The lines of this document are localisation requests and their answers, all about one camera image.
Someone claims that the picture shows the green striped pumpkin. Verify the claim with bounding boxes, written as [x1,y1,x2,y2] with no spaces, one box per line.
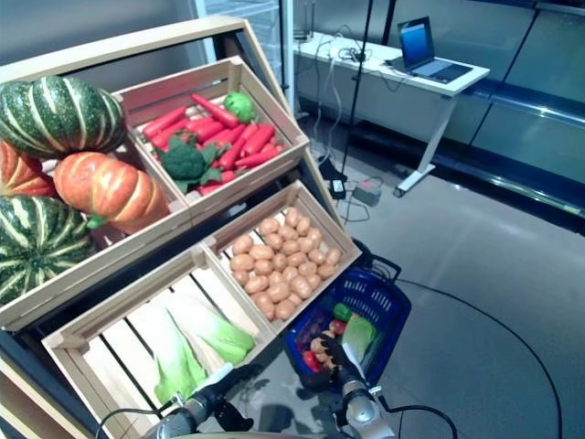
[0,195,97,306]
[0,75,128,159]

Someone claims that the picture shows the black cable bundle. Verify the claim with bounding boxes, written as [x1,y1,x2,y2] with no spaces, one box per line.
[337,43,371,63]

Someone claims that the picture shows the wooden display shelf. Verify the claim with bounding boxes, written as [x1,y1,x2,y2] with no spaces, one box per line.
[0,16,367,439]

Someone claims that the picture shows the thin black stand pole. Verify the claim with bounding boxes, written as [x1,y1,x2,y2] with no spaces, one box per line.
[279,0,288,91]

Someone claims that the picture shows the grey open laptop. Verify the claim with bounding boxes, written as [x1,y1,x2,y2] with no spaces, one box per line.
[385,16,475,84]

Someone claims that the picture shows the long napa cabbage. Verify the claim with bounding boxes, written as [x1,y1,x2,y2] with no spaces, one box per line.
[127,301,207,404]
[168,292,257,367]

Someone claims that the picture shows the black tripod pole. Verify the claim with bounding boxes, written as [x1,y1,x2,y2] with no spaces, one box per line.
[337,0,375,182]

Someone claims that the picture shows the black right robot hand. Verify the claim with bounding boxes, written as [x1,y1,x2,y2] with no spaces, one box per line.
[299,332,367,391]

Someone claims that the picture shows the white desk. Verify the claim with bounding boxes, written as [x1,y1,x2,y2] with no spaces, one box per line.
[294,31,491,198]

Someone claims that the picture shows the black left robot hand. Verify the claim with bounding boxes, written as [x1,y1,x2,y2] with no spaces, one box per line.
[195,380,255,434]

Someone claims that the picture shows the orange ribbed pumpkin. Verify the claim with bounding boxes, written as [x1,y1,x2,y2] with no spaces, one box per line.
[52,151,171,235]
[0,140,59,198]

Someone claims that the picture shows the wide wooden slat crate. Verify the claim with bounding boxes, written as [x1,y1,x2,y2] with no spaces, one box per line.
[0,89,193,333]

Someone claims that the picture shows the red orange carrot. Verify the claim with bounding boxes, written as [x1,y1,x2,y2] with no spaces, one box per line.
[185,117,225,143]
[150,119,191,150]
[142,105,187,141]
[218,132,248,171]
[244,123,276,156]
[190,93,239,129]
[198,169,237,197]
[235,148,282,169]

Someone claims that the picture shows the small napa cabbage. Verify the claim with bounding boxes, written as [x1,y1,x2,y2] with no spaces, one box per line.
[340,316,380,363]

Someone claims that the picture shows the blue plastic shopping basket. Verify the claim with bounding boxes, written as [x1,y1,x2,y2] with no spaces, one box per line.
[283,253,412,390]

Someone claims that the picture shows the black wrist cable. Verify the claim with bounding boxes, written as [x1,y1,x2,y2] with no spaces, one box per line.
[94,406,161,439]
[378,395,458,439]

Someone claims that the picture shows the grey power strip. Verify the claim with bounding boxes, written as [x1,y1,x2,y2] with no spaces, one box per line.
[353,179,384,207]

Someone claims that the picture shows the glass door refrigerator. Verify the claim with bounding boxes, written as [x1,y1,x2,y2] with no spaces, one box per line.
[194,0,282,65]

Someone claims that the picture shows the dark green broccoli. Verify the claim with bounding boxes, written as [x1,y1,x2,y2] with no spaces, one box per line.
[154,134,225,193]

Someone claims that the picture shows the pale green round cabbage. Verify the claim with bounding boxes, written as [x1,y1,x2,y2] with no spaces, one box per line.
[222,91,258,124]

